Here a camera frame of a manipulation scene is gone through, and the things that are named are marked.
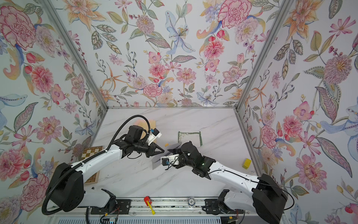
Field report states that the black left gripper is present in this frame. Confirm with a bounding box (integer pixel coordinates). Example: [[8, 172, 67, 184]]
[[133, 141, 165, 157]]

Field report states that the grey lavender envelope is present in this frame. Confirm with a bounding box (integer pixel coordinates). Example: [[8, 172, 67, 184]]
[[152, 142, 182, 170]]

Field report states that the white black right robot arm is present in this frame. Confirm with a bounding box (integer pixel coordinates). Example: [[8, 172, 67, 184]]
[[160, 141, 288, 224]]

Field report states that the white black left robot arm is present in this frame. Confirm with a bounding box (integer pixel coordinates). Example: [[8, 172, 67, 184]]
[[42, 125, 164, 215]]

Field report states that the yellow envelope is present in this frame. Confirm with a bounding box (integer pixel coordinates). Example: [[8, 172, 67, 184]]
[[134, 119, 156, 139]]

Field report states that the round silver knob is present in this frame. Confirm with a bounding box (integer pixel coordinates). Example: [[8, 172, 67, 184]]
[[188, 197, 196, 207]]

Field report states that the yellow stick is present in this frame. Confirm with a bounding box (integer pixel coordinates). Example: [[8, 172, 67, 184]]
[[148, 204, 155, 215]]

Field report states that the wooden checkered chessboard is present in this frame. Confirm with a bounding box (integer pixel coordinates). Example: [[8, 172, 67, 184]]
[[79, 146, 103, 185]]

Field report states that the yellow toy block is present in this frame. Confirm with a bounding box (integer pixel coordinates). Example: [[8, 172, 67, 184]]
[[242, 158, 252, 169]]

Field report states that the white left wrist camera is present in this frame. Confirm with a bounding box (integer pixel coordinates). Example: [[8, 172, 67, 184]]
[[146, 128, 162, 146]]

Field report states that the aluminium front rail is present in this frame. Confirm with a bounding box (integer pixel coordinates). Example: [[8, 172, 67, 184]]
[[89, 197, 268, 219]]

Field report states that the black corrugated left cable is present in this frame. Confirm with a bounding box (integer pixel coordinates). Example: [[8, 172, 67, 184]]
[[41, 114, 152, 216]]

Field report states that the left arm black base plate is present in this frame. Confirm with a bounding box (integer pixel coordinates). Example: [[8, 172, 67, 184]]
[[90, 199, 131, 215]]

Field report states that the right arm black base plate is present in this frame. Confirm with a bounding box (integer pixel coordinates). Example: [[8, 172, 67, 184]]
[[202, 199, 244, 215]]

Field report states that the aluminium corner frame post left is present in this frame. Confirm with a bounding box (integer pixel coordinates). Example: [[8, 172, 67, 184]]
[[39, 0, 109, 112]]

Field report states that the aluminium corner frame post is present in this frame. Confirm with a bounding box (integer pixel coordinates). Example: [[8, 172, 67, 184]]
[[235, 0, 292, 112], [39, 0, 109, 112]]

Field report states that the aluminium corner frame post right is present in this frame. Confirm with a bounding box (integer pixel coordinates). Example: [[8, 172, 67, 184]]
[[235, 0, 292, 112]]

